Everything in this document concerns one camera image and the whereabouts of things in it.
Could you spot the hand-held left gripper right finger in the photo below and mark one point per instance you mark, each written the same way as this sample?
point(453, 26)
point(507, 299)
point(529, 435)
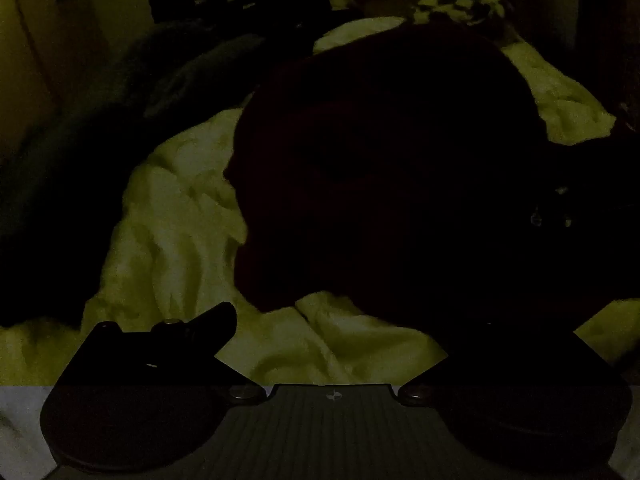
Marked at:
point(480, 365)

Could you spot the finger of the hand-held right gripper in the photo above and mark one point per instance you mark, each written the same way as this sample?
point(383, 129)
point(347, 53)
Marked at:
point(550, 210)

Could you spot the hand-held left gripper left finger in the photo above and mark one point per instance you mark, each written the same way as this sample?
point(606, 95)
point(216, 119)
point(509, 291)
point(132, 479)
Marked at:
point(207, 327)

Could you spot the dark red garment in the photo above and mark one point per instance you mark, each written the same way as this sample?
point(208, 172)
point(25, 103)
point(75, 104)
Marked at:
point(380, 160)

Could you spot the white bed sheet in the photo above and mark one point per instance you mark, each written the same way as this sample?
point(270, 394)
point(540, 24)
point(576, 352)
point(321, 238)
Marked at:
point(190, 210)

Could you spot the checkered cloth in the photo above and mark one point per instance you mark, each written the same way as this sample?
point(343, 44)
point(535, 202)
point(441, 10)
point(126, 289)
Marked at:
point(457, 4)

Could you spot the dark grey blanket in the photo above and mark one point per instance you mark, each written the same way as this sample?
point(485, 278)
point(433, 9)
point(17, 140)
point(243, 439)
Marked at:
point(85, 125)

